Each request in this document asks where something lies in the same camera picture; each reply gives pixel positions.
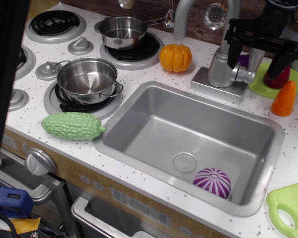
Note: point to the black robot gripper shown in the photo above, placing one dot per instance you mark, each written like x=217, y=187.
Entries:
x=265, y=35

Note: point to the silver faucet lever handle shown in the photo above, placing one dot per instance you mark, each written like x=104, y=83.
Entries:
x=247, y=75

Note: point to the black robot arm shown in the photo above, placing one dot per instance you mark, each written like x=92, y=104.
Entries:
x=279, y=11

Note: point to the purple toy eggplant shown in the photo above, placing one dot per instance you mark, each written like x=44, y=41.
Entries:
x=243, y=60

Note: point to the light green plate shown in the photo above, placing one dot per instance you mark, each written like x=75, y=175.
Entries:
x=260, y=88

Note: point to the red toy apple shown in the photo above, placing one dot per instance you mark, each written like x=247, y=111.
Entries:
x=278, y=82

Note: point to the orange toy carrot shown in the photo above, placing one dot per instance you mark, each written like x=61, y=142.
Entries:
x=284, y=102

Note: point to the orange toy pumpkin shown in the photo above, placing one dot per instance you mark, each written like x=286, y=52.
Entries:
x=175, y=58

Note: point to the hanging clear spoon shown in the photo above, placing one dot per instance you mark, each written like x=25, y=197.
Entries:
x=169, y=19

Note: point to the back right stove burner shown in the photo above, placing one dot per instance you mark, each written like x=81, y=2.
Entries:
x=142, y=56

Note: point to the stove burner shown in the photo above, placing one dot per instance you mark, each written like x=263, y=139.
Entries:
x=142, y=56
x=55, y=26
x=54, y=102
x=25, y=63

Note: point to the grey toy sink basin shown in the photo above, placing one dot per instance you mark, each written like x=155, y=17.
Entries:
x=172, y=135

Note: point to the purple white striped onion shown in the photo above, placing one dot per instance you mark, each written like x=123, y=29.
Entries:
x=214, y=181

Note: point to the steel pot back burner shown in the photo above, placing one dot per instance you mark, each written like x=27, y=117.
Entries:
x=121, y=33

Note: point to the steel pot burner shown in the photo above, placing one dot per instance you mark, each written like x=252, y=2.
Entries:
x=121, y=33
x=88, y=81

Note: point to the hanging steel spoon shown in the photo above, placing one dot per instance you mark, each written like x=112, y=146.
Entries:
x=126, y=4

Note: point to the green cutting board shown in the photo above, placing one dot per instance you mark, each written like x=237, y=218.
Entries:
x=284, y=199

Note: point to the steel pot front burner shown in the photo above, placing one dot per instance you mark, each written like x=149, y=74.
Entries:
x=88, y=81

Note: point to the grey stove knob upper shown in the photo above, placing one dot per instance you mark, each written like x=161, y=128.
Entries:
x=81, y=46

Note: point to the grey stove knob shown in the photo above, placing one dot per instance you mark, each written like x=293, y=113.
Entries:
x=18, y=100
x=81, y=46
x=48, y=71

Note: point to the green toy bitter gourd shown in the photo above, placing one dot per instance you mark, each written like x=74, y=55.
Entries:
x=73, y=126

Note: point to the front right stove burner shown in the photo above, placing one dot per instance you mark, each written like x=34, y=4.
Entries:
x=54, y=102

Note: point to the back left stove burner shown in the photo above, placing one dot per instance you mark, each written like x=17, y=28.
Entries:
x=55, y=26

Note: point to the grey stove knob middle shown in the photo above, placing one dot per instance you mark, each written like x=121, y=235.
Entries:
x=48, y=71

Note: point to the far left stove burner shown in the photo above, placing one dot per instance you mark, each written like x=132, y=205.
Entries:
x=25, y=63

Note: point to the grey stove knob lower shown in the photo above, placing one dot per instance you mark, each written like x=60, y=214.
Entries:
x=18, y=100

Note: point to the silver oven dial knob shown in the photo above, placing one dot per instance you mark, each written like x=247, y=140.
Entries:
x=38, y=163

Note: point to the blue clamp tool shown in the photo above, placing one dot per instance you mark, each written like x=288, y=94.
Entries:
x=15, y=203

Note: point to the silver dishwasher door handle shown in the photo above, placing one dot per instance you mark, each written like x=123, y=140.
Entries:
x=99, y=219

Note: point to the silver oven door handle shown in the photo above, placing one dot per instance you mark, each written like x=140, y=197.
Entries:
x=41, y=189

